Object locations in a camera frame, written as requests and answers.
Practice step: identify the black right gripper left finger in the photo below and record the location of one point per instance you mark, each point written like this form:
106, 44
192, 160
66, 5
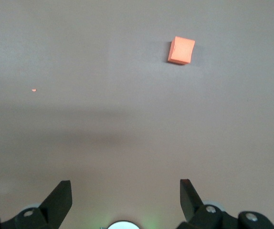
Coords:
55, 202

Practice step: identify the orange foam block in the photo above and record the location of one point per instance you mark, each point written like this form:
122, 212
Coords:
181, 50

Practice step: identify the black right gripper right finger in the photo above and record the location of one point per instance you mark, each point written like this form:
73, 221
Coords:
192, 205

